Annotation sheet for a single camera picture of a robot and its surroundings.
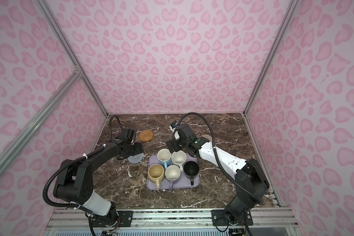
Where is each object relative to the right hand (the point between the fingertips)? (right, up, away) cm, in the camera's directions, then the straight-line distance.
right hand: (174, 139), depth 83 cm
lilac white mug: (-1, -21, +4) cm, 22 cm away
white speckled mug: (+2, -13, +9) cm, 16 cm away
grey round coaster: (-26, -13, +11) cm, 31 cm away
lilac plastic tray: (+5, -25, +1) cm, 26 cm away
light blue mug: (-7, -11, +7) cm, 15 cm away
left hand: (-23, -6, +9) cm, 26 cm away
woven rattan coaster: (-22, 0, +23) cm, 32 cm away
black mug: (+10, -18, +2) cm, 20 cm away
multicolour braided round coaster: (+23, -1, +24) cm, 33 cm away
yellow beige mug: (-11, -21, +4) cm, 24 cm away
